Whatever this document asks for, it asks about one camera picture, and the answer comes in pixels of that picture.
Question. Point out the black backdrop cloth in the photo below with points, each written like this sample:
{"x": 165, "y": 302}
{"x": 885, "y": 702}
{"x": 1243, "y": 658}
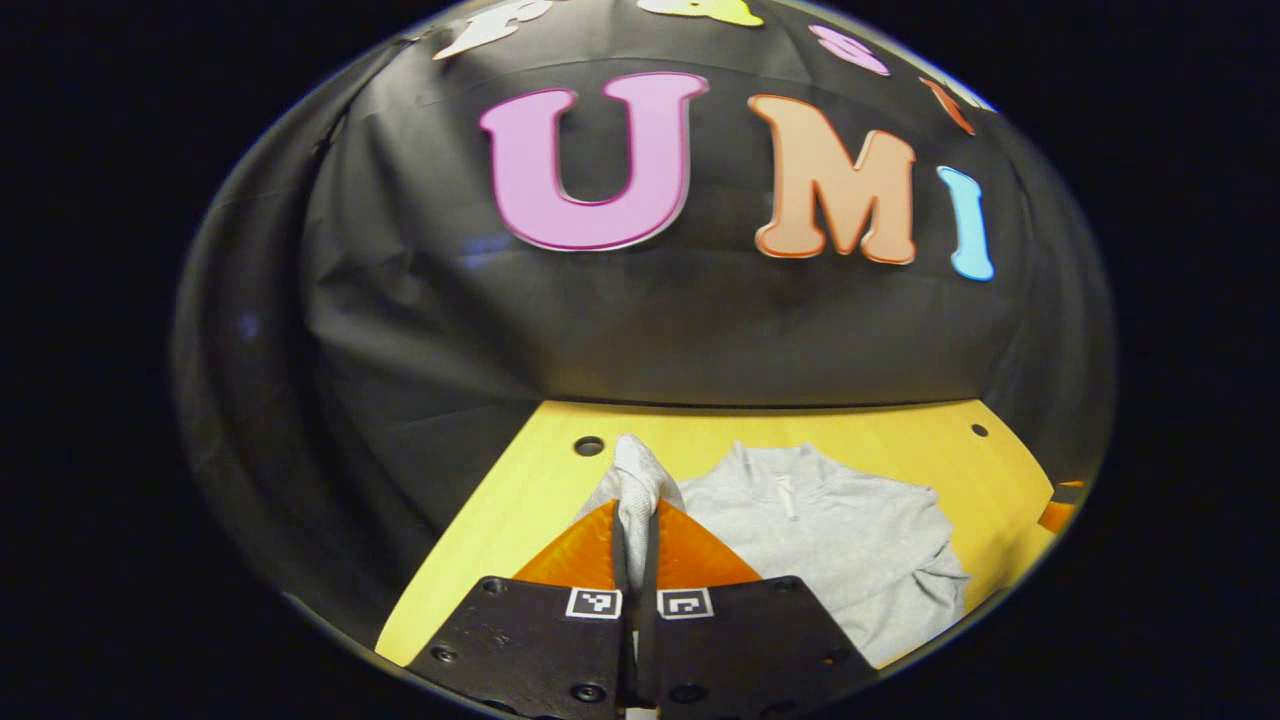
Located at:
{"x": 650, "y": 320}

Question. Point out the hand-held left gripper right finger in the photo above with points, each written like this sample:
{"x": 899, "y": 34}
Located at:
{"x": 740, "y": 640}

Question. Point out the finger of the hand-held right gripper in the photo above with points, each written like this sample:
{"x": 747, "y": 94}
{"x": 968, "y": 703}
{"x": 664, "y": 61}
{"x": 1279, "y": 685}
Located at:
{"x": 1062, "y": 508}

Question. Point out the grey sweatshirt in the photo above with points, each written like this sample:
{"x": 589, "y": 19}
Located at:
{"x": 830, "y": 540}

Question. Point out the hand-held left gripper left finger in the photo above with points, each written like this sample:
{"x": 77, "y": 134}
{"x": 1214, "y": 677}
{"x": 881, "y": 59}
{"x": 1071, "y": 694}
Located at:
{"x": 540, "y": 640}

